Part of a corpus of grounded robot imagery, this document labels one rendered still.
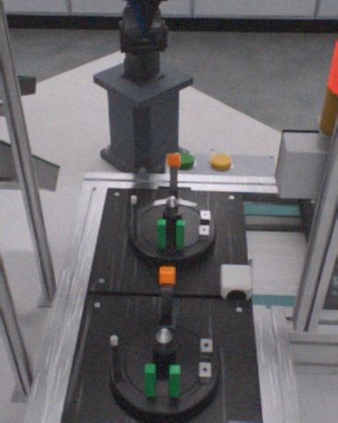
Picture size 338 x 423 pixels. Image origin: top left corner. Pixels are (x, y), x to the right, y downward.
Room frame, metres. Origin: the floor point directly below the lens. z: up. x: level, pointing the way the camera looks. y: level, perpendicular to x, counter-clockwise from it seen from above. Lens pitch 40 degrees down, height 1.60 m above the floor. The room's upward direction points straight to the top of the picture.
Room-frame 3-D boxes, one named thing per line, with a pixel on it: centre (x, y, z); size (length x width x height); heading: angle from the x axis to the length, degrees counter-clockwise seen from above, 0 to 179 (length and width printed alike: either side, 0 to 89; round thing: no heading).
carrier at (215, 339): (0.41, 0.01, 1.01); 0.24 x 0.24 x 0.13; 88
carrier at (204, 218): (0.66, 0.00, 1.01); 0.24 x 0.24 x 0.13; 88
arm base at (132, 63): (1.02, 0.06, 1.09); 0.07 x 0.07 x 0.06; 44
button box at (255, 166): (0.86, -0.10, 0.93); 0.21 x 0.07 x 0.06; 88
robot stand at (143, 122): (1.02, 0.05, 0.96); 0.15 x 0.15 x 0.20; 44
